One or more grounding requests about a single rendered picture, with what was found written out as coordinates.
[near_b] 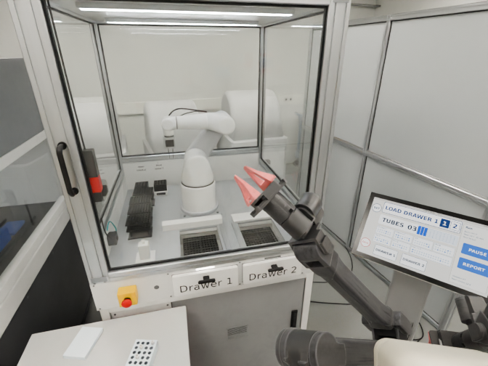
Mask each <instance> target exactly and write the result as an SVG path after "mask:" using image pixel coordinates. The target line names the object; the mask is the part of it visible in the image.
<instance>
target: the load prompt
mask: <svg viewBox="0 0 488 366"><path fill-rule="evenodd" d="M381 212H383V213H386V214H391V215H394V216H398V217H401V218H404V219H409V220H412V221H416V222H419V223H422V224H427V225H430V226H432V227H437V228H440V229H445V230H448V231H451V232H455V233H458V234H460V231H461V229H462V225H463V222H462V221H457V220H454V219H449V218H446V217H443V216H437V215H435V214H432V213H426V212H423V211H419V210H415V209H412V208H407V207H404V206H399V205H396V204H393V203H387V202H385V203H384V205H383V209H382V211H381Z"/></svg>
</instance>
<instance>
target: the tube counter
mask: <svg viewBox="0 0 488 366"><path fill-rule="evenodd" d="M406 232H410V233H413V234H416V235H420V236H423V237H427V238H430V239H432V240H437V241H439V242H443V243H446V244H450V245H453V246H457V244H458V239H459V236H457V235H452V234H450V233H446V232H442V231H439V230H436V229H432V228H429V227H424V226H421V225H419V224H414V223H411V222H408V225H407V228H406Z"/></svg>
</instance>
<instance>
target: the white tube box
mask: <svg viewBox="0 0 488 366"><path fill-rule="evenodd" d="M154 342H155V344H154V345H152V344H151V340H141V339H136V340H135V343H134V346H133V348H132V350H131V353H130V355H129V358H128V360H127V362H126V365H125V366H153V362H154V359H155V355H156V353H157V350H158V340H154ZM140 344H142V345H143V349H140V348H139V345H140ZM136 354H138V355H139V359H136V357H135V355H136Z"/></svg>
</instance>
